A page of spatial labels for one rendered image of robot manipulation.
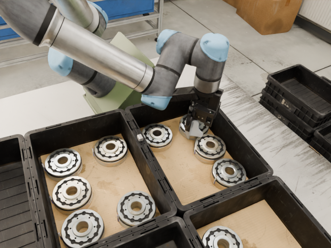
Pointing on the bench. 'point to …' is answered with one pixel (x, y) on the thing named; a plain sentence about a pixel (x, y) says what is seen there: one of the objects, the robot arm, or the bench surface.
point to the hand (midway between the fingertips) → (189, 130)
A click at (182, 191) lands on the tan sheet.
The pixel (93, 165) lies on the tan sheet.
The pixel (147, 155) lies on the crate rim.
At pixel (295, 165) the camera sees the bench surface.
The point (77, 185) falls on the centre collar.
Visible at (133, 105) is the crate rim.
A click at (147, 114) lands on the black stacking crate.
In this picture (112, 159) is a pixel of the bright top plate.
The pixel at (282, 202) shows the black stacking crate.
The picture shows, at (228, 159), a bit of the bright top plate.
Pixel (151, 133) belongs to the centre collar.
